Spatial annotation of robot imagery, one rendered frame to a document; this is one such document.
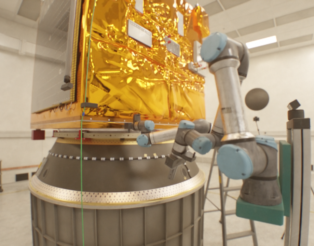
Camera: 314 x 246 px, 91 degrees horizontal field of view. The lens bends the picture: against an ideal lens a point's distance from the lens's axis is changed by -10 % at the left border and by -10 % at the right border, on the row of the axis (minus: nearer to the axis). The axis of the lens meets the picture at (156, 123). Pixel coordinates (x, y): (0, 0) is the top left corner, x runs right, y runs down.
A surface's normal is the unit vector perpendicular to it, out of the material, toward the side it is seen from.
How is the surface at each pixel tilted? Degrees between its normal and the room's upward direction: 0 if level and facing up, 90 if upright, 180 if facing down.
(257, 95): 90
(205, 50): 82
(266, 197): 73
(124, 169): 62
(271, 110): 90
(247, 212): 90
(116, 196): 43
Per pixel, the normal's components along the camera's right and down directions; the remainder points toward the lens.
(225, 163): -0.84, 0.11
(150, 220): 0.40, -0.04
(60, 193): -0.21, -0.76
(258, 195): -0.58, -0.33
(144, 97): 0.77, -0.05
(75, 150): -0.28, -0.50
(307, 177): -0.57, -0.04
